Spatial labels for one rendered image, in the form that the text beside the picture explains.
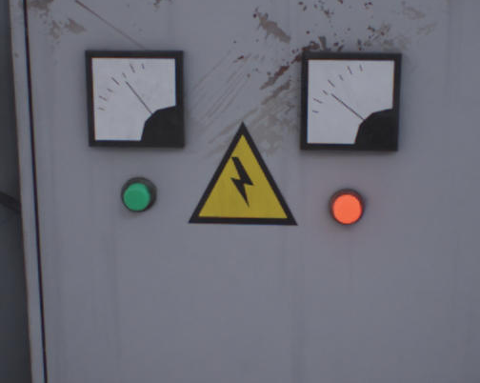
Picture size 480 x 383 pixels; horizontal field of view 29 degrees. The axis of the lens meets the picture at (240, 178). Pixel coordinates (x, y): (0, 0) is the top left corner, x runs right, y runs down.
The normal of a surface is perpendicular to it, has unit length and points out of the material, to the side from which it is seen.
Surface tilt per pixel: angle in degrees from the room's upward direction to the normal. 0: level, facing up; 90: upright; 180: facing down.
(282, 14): 90
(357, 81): 90
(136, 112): 90
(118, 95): 90
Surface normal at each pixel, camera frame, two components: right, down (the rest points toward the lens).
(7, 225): 0.95, 0.07
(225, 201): -0.07, 0.25
